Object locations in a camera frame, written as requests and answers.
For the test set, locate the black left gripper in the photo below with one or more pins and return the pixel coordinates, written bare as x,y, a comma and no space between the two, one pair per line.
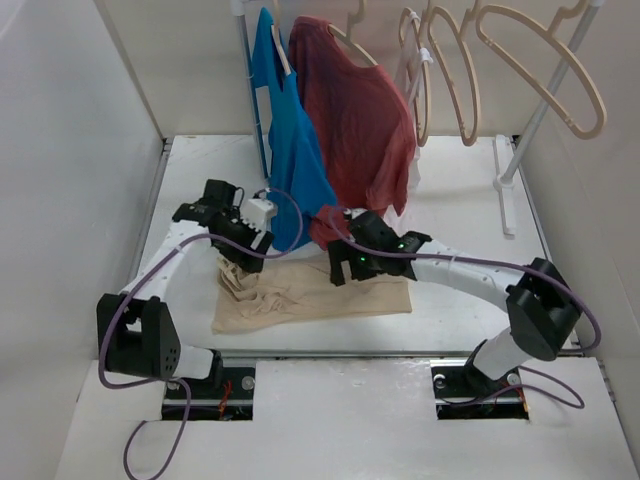
242,257

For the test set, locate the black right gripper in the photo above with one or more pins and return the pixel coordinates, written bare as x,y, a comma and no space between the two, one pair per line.
338,253

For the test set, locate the beige trousers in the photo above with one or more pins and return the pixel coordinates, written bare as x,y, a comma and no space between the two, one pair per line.
299,291

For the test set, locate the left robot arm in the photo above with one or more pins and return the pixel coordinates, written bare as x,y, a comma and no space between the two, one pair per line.
137,335

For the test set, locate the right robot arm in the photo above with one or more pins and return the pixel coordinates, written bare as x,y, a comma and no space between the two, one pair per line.
542,311

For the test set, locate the beige hanger under white garment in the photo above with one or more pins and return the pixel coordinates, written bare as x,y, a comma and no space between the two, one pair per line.
422,90

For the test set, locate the white garment on hanger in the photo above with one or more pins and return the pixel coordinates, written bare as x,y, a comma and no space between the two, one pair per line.
410,85

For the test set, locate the beige hanger under blue shirt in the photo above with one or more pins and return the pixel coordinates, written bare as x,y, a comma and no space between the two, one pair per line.
276,36

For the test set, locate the beige hanger under red shirt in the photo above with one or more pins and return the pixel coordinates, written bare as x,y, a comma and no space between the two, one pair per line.
346,36

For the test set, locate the blue t-shirt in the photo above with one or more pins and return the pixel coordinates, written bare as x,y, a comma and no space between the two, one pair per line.
297,169

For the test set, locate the red t-shirt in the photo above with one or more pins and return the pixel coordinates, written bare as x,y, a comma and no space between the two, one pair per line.
362,122

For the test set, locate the white clothes rack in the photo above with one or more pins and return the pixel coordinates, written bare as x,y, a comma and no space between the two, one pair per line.
419,48

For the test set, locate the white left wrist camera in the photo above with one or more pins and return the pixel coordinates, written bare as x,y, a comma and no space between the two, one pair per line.
257,213

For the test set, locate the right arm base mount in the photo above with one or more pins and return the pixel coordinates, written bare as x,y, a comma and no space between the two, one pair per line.
463,394

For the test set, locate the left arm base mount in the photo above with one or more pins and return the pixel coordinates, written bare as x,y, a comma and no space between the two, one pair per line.
229,400

